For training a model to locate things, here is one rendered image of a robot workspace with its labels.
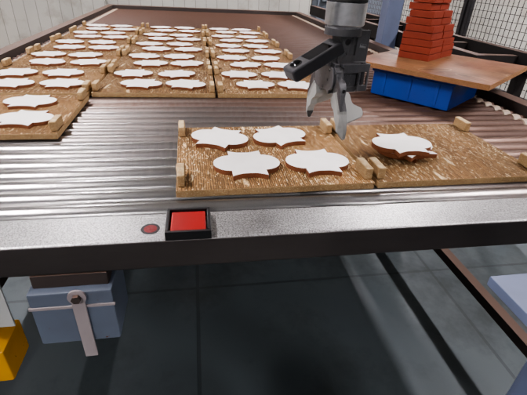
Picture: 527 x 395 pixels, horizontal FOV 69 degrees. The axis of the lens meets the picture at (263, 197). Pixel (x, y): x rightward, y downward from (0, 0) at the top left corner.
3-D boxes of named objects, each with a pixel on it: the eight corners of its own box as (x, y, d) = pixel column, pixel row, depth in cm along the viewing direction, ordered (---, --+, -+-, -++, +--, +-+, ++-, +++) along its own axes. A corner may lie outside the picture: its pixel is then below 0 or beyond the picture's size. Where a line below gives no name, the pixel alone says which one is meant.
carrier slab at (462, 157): (543, 181, 89) (545, 175, 88) (377, 188, 82) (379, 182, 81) (453, 128, 119) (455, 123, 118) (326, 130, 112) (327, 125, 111)
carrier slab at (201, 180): (373, 189, 82) (375, 182, 81) (176, 197, 75) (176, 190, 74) (323, 130, 112) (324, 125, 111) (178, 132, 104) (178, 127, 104)
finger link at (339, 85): (350, 108, 73) (342, 64, 74) (343, 109, 73) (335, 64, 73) (338, 116, 77) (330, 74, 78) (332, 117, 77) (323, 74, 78)
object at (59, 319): (123, 356, 72) (108, 283, 63) (43, 364, 70) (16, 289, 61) (132, 310, 81) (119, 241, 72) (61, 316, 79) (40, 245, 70)
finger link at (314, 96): (326, 115, 90) (343, 88, 82) (303, 117, 88) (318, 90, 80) (322, 104, 91) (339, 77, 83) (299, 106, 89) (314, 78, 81)
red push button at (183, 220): (206, 236, 65) (206, 229, 65) (170, 237, 64) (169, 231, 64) (205, 216, 70) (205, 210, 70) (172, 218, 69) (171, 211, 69)
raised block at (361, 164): (372, 179, 82) (375, 168, 81) (364, 180, 82) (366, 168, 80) (361, 168, 87) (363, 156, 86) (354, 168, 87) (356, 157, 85)
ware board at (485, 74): (526, 70, 152) (528, 66, 151) (488, 91, 120) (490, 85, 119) (407, 51, 181) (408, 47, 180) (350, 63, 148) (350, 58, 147)
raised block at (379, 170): (384, 179, 83) (387, 168, 81) (376, 179, 82) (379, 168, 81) (373, 167, 88) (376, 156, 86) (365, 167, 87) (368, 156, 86)
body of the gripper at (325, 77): (366, 94, 78) (377, 30, 72) (328, 96, 75) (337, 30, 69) (346, 85, 84) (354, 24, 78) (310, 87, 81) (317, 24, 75)
